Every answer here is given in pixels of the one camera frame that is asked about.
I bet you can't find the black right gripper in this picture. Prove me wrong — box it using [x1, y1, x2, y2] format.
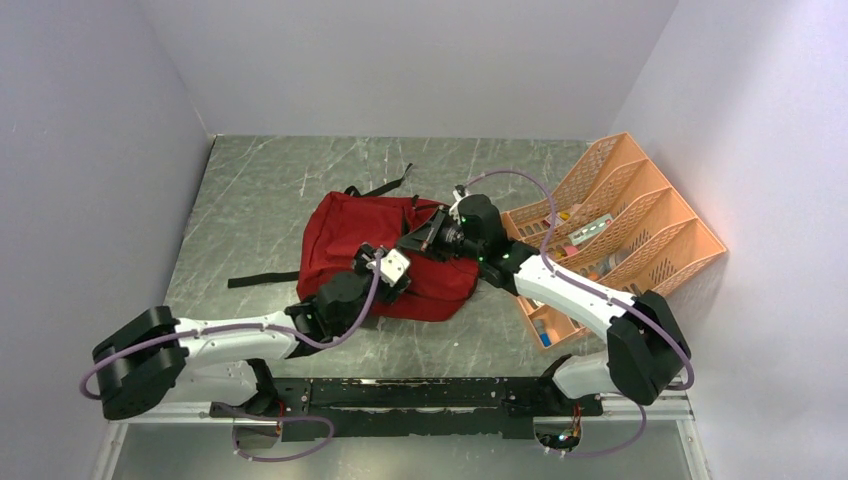
[397, 204, 484, 263]

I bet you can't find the red student backpack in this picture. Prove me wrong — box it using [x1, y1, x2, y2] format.
[227, 178, 478, 322]

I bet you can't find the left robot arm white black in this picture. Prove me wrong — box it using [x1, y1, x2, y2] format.
[80, 265, 410, 421]

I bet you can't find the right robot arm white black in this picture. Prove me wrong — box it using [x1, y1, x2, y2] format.
[397, 194, 694, 414]

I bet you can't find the blue glue stick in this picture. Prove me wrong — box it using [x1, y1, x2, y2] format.
[532, 319, 551, 348]

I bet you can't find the white green ruler case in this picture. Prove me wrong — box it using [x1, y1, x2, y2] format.
[568, 214, 613, 246]

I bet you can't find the orange plastic desk organizer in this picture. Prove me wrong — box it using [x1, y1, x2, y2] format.
[500, 132, 727, 350]

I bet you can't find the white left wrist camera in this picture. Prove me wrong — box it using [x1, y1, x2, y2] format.
[380, 249, 410, 287]

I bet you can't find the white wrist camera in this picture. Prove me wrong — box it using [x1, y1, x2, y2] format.
[448, 189, 468, 223]
[380, 249, 410, 287]

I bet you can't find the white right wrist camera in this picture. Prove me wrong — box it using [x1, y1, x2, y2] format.
[448, 189, 468, 223]

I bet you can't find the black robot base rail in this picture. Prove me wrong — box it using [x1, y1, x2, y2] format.
[210, 377, 603, 442]

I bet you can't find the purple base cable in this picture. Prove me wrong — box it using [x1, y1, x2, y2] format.
[211, 405, 337, 464]

